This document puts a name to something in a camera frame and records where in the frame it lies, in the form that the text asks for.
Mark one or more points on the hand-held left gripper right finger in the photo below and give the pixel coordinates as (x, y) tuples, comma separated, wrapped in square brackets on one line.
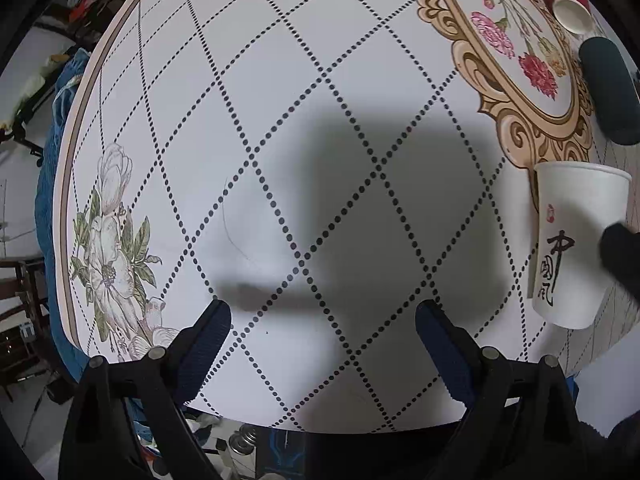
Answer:
[(445, 347)]

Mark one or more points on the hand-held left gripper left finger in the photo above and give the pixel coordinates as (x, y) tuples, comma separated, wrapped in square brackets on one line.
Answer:
[(204, 347)]

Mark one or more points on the white paper cup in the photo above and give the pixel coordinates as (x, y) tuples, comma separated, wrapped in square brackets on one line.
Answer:
[(575, 240)]

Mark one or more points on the dark green cylindrical cup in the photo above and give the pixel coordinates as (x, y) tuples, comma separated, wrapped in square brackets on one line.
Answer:
[(607, 85)]

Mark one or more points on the metal gas canister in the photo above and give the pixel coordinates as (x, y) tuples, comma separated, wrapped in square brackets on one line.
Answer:
[(242, 442)]

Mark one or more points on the wooden chair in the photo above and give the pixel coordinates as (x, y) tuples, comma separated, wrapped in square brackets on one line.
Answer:
[(25, 290)]

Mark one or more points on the person's black clothing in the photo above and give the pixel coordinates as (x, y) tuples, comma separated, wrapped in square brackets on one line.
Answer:
[(612, 440)]

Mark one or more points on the blue knitted cloth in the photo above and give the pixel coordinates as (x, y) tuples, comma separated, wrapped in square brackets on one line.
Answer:
[(57, 125)]

